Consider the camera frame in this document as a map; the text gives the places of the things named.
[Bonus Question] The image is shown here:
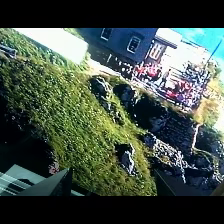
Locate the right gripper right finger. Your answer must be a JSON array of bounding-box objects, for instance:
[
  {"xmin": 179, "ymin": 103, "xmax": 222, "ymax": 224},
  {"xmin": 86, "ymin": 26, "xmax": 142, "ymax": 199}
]
[{"xmin": 153, "ymin": 168, "xmax": 215, "ymax": 197}]

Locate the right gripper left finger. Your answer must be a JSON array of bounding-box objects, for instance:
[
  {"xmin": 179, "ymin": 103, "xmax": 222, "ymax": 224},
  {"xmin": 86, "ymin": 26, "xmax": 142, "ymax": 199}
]
[{"xmin": 17, "ymin": 167, "xmax": 74, "ymax": 197}]

